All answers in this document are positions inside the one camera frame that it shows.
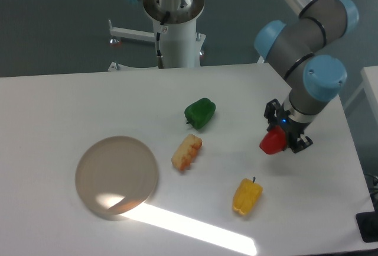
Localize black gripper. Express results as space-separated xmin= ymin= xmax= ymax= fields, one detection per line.
xmin=263 ymin=99 xmax=313 ymax=153

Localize red toy pepper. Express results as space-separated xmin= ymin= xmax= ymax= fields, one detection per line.
xmin=259 ymin=126 xmax=287 ymax=155

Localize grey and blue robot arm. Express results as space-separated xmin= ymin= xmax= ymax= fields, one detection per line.
xmin=110 ymin=0 xmax=359 ymax=154

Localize yellow toy pepper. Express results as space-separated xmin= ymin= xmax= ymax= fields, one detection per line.
xmin=232 ymin=176 xmax=263 ymax=216

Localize green toy pepper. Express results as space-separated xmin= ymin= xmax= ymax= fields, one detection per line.
xmin=184 ymin=98 xmax=216 ymax=130

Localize white side table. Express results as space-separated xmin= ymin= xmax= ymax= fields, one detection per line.
xmin=361 ymin=66 xmax=378 ymax=103

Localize orange toy bread piece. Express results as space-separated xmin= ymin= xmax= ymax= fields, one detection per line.
xmin=171 ymin=134 xmax=203 ymax=171

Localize black box at table edge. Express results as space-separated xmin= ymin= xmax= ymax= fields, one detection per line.
xmin=356 ymin=211 xmax=378 ymax=243

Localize beige round plate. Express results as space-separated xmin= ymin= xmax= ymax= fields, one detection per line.
xmin=75 ymin=136 xmax=158 ymax=221

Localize black cables at right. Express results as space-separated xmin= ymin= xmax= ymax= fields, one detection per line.
xmin=363 ymin=173 xmax=378 ymax=206

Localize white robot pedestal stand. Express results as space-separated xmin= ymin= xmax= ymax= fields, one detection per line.
xmin=106 ymin=0 xmax=266 ymax=72

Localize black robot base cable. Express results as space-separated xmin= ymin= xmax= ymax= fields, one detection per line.
xmin=155 ymin=11 xmax=171 ymax=69

